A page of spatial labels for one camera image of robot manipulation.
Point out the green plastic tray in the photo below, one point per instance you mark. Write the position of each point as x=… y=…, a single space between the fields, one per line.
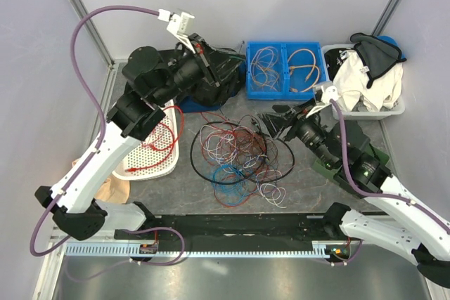
x=368 y=171

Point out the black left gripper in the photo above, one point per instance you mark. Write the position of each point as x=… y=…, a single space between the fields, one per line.
x=216 y=63

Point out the white cloth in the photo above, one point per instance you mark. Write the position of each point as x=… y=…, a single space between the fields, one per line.
x=351 y=81

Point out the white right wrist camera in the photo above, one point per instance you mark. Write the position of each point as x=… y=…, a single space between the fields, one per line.
x=324 y=93

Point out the black blue jacket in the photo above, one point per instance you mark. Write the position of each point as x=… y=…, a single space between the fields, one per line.
x=203 y=98

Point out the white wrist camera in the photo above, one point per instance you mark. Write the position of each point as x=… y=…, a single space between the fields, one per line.
x=178 y=25
x=324 y=93

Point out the beige bucket hat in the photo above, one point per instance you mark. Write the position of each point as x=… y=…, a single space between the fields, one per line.
x=113 y=190

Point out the black cable teal connector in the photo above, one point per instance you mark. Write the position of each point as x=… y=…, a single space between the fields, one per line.
x=234 y=151

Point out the slotted cable duct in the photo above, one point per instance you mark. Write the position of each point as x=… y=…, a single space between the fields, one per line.
x=127 y=249

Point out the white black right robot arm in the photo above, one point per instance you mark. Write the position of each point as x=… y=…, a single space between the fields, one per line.
x=421 y=235

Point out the grey black cloth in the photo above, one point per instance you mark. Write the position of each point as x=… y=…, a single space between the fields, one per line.
x=377 y=55

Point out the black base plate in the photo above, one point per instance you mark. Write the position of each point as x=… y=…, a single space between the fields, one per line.
x=250 y=231

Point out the blue plastic bin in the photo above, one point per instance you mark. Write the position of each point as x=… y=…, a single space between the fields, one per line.
x=278 y=70

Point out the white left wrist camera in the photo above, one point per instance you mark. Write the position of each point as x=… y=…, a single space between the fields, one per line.
x=178 y=25

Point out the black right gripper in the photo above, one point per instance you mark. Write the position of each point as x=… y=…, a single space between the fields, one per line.
x=292 y=114

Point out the white perforated basket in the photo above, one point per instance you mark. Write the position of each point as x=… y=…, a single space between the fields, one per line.
x=157 y=155

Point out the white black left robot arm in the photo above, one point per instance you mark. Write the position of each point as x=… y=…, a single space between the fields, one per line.
x=152 y=81

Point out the grey laundry basket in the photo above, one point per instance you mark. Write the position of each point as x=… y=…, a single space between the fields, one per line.
x=330 y=55

